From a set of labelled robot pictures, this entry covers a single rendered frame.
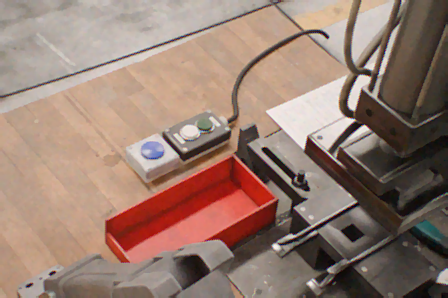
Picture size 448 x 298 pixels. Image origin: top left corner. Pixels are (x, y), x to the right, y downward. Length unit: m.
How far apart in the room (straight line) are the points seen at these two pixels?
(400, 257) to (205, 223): 0.31
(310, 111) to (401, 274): 0.43
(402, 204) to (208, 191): 0.39
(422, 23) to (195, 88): 0.70
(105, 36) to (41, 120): 1.63
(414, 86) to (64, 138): 0.69
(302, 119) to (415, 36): 0.60
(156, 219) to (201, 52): 0.44
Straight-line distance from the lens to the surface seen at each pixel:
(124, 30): 3.15
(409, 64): 1.00
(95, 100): 1.55
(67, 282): 1.08
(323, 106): 1.58
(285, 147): 1.49
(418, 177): 1.14
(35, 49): 3.07
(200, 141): 1.44
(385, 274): 1.25
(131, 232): 1.34
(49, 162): 1.45
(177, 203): 1.37
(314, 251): 1.30
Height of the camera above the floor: 1.96
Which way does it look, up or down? 46 degrees down
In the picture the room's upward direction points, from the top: 7 degrees clockwise
